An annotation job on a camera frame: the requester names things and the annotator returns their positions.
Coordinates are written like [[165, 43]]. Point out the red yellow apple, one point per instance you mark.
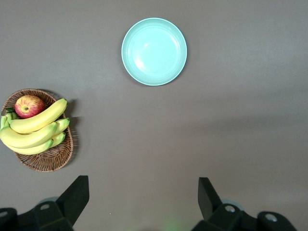
[[29, 107]]

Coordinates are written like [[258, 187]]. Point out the brown table mat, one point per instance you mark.
[[168, 132]]

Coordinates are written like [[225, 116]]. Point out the yellow plastic banana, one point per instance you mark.
[[31, 150], [26, 138], [59, 139], [63, 125], [41, 119]]

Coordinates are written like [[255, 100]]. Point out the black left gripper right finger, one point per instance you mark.
[[209, 202]]

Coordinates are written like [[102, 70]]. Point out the light green round plate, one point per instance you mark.
[[154, 51]]

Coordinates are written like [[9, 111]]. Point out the brown wicker basket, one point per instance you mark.
[[50, 158]]

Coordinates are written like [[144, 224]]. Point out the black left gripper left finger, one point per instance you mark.
[[72, 204]]

